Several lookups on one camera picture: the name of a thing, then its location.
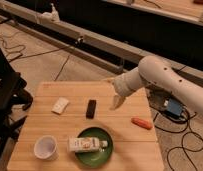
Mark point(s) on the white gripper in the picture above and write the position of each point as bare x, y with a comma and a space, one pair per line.
125, 85

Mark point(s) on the green plate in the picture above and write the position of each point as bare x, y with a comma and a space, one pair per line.
98, 158

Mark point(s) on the white lotion tube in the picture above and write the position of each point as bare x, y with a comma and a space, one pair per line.
86, 144

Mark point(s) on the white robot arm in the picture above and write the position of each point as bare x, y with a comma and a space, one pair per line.
156, 71

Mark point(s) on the blue power box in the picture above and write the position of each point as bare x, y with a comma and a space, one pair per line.
173, 108

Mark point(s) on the white object on rail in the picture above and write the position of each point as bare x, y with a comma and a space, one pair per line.
53, 15

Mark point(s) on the black eraser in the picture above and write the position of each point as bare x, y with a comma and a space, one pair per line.
91, 109

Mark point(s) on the white ceramic cup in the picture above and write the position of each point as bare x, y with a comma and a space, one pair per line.
45, 148

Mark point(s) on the black chair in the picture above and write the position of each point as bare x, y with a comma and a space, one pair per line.
12, 92

